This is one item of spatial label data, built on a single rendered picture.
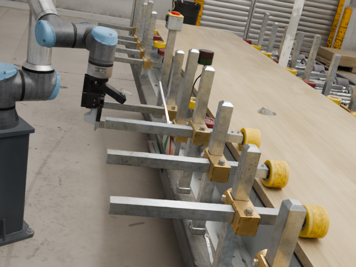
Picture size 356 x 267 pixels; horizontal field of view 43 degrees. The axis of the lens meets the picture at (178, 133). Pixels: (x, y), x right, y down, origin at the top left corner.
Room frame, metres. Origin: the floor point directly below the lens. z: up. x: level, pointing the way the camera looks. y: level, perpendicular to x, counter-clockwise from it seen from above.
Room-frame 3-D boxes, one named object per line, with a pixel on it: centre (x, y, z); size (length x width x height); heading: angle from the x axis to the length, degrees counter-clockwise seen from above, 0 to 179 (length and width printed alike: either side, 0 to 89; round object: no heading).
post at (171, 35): (2.22, 0.12, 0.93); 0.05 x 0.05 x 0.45; 14
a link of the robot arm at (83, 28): (1.69, 0.40, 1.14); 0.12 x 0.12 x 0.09; 39
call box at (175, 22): (2.22, 0.12, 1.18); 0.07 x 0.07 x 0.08; 14
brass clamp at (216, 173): (1.21, -0.12, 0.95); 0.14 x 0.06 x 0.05; 14
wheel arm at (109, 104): (1.90, 0.14, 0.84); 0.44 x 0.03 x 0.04; 104
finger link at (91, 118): (1.58, 0.32, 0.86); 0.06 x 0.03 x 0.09; 103
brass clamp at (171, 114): (1.94, 0.05, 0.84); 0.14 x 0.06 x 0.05; 14
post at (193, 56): (1.72, 0.00, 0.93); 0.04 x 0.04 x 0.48; 14
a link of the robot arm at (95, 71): (1.60, 0.32, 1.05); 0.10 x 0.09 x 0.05; 13
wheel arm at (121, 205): (0.94, -0.12, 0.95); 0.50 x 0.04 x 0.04; 104
